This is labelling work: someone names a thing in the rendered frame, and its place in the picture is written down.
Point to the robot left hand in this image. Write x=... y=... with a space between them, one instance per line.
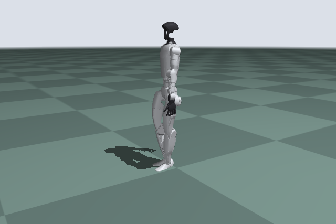
x=171 y=106

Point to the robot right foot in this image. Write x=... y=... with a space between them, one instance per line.
x=161 y=162

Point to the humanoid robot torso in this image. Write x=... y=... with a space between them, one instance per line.
x=165 y=59

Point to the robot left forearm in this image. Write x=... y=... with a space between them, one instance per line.
x=172 y=81

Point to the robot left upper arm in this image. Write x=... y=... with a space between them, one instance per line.
x=175 y=53

